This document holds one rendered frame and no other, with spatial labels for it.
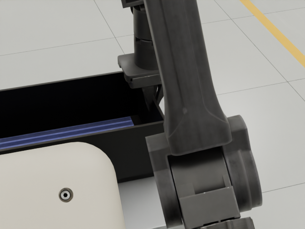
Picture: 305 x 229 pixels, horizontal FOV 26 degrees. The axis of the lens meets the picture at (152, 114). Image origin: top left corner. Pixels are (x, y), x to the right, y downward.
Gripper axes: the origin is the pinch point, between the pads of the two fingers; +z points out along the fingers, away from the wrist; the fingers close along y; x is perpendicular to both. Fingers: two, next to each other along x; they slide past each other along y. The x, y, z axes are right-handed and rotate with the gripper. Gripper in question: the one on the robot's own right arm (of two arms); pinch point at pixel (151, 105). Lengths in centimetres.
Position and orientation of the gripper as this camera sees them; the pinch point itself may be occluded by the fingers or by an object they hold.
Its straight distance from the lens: 114.5
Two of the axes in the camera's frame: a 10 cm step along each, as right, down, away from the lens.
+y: -9.6, 1.8, -2.3
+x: 2.9, 5.8, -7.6
